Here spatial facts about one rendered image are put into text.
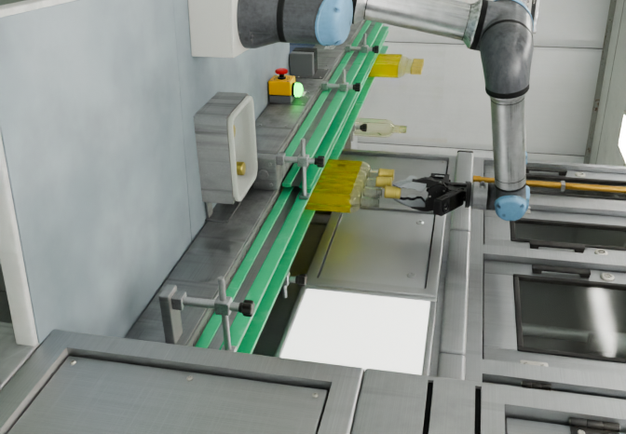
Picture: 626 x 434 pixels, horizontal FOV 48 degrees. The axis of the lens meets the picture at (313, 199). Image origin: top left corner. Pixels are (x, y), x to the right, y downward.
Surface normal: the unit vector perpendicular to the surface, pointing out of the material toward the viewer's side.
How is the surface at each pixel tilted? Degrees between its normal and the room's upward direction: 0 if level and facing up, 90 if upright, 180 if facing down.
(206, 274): 90
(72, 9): 0
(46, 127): 0
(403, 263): 90
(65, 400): 90
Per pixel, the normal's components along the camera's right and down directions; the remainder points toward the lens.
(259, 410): -0.03, -0.89
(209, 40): -0.22, 0.37
